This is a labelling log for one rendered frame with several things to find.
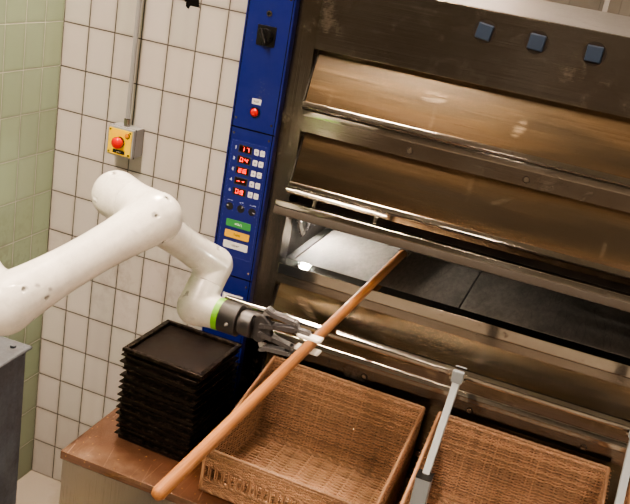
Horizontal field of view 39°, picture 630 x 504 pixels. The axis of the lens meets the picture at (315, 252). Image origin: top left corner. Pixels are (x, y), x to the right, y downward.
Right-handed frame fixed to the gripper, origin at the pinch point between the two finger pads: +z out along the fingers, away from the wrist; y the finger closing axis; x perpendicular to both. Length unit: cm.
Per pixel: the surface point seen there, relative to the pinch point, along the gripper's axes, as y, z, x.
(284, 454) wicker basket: 60, -13, -37
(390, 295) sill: 1, 8, -54
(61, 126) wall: -25, -120, -51
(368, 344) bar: 2.5, 12.3, -16.2
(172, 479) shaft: -1, 1, 75
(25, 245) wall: 17, -122, -38
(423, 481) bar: 24.6, 39.3, 6.0
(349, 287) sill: 3, -6, -53
